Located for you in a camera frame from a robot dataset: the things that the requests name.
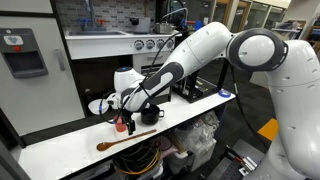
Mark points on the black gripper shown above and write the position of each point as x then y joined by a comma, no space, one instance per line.
126,115

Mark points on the thin wooden stick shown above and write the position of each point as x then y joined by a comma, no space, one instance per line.
123,140

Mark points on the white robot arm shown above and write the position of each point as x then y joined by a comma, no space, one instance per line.
206,43

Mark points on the silver pot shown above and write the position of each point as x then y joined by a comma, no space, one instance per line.
163,29

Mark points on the red plastic cup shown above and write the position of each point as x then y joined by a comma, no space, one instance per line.
119,127

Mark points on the white bowl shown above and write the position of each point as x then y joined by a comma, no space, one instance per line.
95,107

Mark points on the pink bag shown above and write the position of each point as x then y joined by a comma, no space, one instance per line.
165,146

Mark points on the clear plastic storage bin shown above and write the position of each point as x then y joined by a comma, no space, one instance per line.
156,173

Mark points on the clear plastic bag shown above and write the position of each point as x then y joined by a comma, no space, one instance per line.
196,133

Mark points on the white plastic container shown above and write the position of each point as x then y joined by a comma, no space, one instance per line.
190,160

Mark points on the grey stove knob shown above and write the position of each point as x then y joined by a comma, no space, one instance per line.
138,45
150,44
169,43
160,43

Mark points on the white toy fridge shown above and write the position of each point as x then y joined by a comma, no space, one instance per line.
36,100

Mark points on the toy kitchen sink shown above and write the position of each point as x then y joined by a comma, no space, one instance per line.
96,33

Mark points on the grey toy coffee maker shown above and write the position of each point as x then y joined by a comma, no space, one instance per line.
141,26

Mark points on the grey toy faucet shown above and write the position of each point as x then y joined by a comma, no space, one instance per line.
90,13

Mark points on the grey fridge water dispenser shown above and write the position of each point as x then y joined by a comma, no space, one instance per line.
23,66

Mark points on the black frame 3D printer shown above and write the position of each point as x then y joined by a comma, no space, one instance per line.
200,88

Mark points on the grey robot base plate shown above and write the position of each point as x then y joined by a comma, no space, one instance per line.
233,166

